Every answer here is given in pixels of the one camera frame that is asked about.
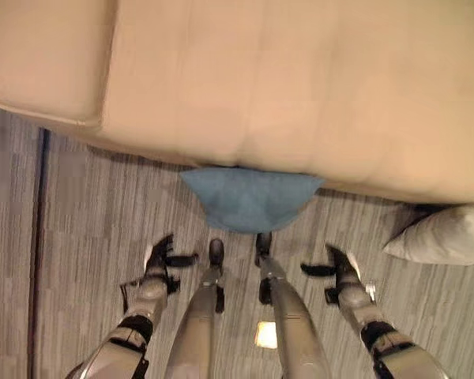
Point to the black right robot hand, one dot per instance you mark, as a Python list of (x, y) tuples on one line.
[(335, 262)]

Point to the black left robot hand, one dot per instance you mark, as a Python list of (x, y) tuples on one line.
[(160, 252)]

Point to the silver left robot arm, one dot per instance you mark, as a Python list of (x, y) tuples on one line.
[(138, 316)]

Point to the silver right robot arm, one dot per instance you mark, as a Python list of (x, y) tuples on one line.
[(371, 320)]

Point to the beige sofa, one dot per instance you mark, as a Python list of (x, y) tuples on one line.
[(237, 87)]

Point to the silver right robot leg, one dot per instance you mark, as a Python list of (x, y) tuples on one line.
[(288, 312)]

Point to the silver robot leg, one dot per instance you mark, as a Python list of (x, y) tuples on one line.
[(288, 312), (199, 316)]

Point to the silver left robot leg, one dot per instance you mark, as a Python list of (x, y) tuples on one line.
[(199, 316)]

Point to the blue cushion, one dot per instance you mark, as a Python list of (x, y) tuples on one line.
[(253, 201)]

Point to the white cushion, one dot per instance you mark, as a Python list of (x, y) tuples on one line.
[(442, 241)]

